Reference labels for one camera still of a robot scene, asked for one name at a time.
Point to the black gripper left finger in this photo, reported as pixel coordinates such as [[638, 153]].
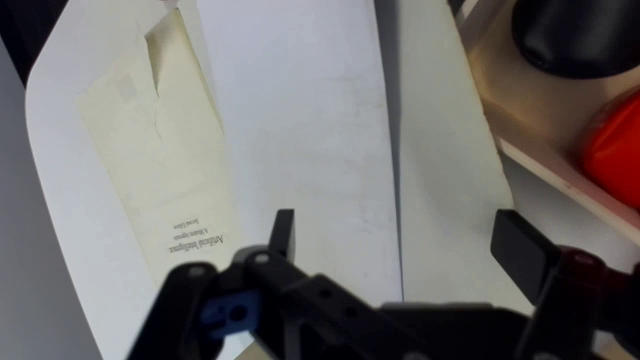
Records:
[[283, 233]]

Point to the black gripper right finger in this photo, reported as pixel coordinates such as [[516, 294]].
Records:
[[522, 253]]

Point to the blue hardcover textbook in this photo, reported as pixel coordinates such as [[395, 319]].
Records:
[[175, 130]]

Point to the wooden tray box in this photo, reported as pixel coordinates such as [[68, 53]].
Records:
[[538, 119]]

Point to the red toy block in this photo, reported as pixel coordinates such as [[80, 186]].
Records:
[[611, 153]]

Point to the black toy object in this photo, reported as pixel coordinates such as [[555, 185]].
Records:
[[579, 39]]

